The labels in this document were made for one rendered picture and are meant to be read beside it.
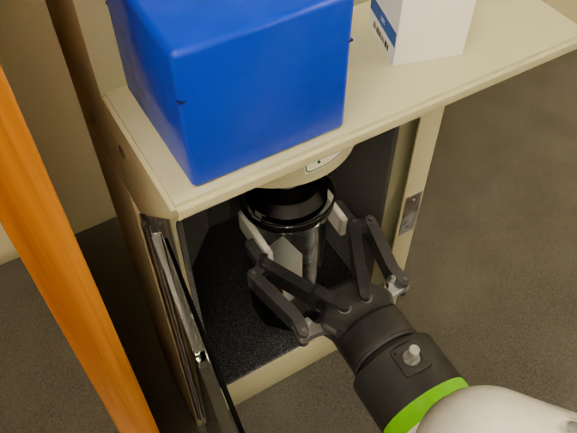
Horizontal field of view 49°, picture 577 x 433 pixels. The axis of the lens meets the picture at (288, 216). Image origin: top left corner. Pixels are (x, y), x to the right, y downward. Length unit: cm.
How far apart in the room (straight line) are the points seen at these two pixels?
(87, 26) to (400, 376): 39
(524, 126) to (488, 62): 86
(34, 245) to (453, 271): 78
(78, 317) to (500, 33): 34
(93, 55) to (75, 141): 61
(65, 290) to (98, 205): 73
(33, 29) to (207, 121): 60
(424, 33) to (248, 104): 15
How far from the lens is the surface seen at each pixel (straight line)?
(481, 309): 101
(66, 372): 97
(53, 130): 99
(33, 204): 34
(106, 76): 42
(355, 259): 69
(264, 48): 31
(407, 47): 43
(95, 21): 40
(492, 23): 49
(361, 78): 42
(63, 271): 39
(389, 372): 60
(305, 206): 67
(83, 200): 110
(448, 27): 43
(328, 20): 33
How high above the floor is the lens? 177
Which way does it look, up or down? 51 degrees down
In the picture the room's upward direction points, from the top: straight up
